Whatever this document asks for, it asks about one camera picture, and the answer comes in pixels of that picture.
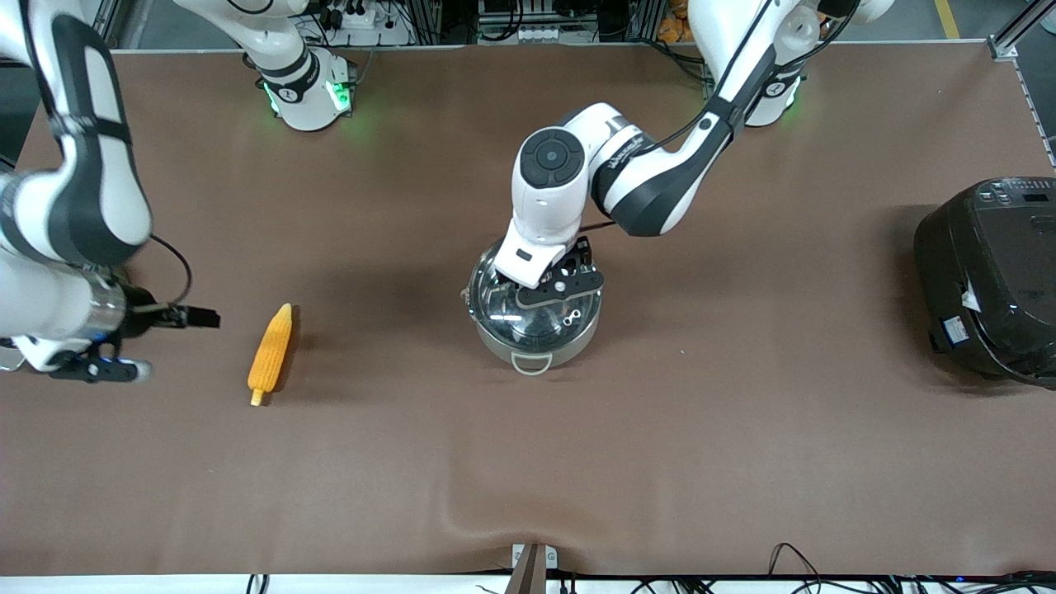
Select glass pot lid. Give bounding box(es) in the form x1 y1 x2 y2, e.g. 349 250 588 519
469 239 603 347

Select yellow corn cob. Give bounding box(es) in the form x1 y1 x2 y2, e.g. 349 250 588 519
247 303 295 408

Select stainless steel pot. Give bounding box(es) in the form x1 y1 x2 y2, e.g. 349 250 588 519
460 239 603 376

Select brown tablecloth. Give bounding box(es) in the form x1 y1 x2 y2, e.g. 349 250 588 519
0 41 1056 577

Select orange packaged snacks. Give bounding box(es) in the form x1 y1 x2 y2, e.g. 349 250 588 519
658 0 695 42

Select white power strip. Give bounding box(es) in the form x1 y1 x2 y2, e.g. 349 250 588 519
328 2 379 31

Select black rice cooker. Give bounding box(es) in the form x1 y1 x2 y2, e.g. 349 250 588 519
913 176 1056 389

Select metal table clamp bracket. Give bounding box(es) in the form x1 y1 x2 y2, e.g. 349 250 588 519
510 542 559 594

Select black floor cable bundle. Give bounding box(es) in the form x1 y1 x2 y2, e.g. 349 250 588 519
627 542 1056 594

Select aluminium edge rail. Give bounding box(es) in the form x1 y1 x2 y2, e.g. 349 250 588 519
1013 58 1056 170

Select aluminium frame profile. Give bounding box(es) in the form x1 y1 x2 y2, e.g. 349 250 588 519
988 0 1056 60

